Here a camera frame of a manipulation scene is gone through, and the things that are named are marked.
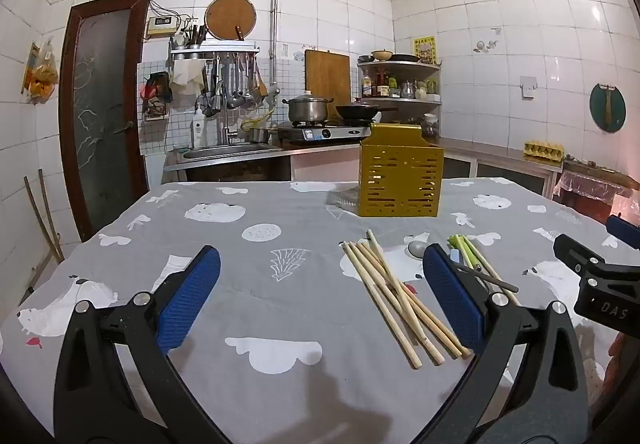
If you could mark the yellow perforated utensil holder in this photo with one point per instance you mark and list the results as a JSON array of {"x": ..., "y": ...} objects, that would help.
[{"x": 400, "y": 179}]

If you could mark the black wok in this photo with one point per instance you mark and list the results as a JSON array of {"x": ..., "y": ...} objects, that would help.
[{"x": 357, "y": 112}]

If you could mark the round wooden board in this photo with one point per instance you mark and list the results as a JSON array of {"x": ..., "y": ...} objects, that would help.
[{"x": 230, "y": 18}]

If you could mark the brown frosted glass door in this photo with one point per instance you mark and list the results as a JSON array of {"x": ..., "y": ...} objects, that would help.
[{"x": 102, "y": 113}]

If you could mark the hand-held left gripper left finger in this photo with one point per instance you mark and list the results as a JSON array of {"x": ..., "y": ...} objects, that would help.
[{"x": 192, "y": 294}]

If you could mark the red hanging bag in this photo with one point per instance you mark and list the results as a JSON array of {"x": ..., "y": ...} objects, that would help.
[{"x": 156, "y": 93}]

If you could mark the yellow wall poster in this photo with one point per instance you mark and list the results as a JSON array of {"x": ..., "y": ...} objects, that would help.
[{"x": 425, "y": 49}]

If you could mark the white detergent bottle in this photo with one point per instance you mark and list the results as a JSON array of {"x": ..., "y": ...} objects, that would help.
[{"x": 199, "y": 128}]

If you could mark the leaning wooden sticks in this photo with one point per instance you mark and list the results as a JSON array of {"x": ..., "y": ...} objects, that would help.
[{"x": 47, "y": 219}]

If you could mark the wooden chopstick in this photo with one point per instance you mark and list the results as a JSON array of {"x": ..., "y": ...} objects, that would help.
[
  {"x": 380, "y": 283},
  {"x": 384, "y": 260},
  {"x": 380, "y": 306},
  {"x": 452, "y": 336},
  {"x": 440, "y": 338}
]

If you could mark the rectangular wooden cutting board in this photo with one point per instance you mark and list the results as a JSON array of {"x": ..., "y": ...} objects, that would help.
[{"x": 327, "y": 76}]

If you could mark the kitchen counter cabinet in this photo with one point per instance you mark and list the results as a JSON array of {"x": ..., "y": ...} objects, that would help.
[{"x": 495, "y": 163}]

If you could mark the clear plastic tray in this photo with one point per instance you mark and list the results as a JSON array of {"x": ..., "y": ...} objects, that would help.
[{"x": 342, "y": 203}]

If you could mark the white hanging cloth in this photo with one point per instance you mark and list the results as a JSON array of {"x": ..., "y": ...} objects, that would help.
[{"x": 187, "y": 76}]

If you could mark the grey wall pipe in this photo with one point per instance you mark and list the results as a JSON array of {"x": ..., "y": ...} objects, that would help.
[{"x": 273, "y": 3}]

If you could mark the steel pot with lid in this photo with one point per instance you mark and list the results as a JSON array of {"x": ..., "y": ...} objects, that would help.
[{"x": 307, "y": 109}]

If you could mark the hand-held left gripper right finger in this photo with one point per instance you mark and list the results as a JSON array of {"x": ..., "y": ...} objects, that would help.
[{"x": 452, "y": 296}]

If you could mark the yellow egg carton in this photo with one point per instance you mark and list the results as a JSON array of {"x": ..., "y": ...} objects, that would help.
[{"x": 542, "y": 149}]

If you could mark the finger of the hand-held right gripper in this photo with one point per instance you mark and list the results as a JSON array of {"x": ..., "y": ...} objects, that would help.
[
  {"x": 590, "y": 266},
  {"x": 626, "y": 231}
]

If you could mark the grey printed tablecloth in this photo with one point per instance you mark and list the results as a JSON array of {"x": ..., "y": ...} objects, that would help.
[{"x": 280, "y": 304}]

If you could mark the white wall switch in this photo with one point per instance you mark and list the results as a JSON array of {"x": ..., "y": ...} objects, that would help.
[{"x": 528, "y": 87}]

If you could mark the gas stove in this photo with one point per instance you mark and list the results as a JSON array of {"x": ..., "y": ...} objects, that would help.
[{"x": 320, "y": 132}]

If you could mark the green round hanging board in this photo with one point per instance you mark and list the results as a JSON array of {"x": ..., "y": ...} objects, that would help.
[{"x": 607, "y": 106}]

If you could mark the glass jar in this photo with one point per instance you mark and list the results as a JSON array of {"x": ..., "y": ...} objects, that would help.
[{"x": 430, "y": 124}]

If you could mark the white wall device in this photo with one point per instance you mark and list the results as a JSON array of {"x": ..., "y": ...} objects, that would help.
[{"x": 161, "y": 26}]

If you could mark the green-tipped chopstick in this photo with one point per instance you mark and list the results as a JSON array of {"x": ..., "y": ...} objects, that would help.
[
  {"x": 454, "y": 243},
  {"x": 490, "y": 269}
]

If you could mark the steel kitchen sink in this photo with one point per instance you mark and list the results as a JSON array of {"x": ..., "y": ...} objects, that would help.
[{"x": 225, "y": 151}]

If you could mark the side table with plastic cover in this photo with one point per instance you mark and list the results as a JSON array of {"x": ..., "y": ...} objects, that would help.
[{"x": 590, "y": 181}]

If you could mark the hanging plastic bag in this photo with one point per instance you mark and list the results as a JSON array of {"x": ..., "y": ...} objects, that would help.
[{"x": 41, "y": 76}]

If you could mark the metal wall utensil rack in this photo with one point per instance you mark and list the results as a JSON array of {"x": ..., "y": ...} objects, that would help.
[{"x": 215, "y": 51}]

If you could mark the corner shelf with bottles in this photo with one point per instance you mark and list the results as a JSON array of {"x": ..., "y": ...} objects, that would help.
[{"x": 400, "y": 81}]

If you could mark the small steel pot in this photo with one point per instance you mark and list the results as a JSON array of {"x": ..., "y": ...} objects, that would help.
[{"x": 258, "y": 135}]

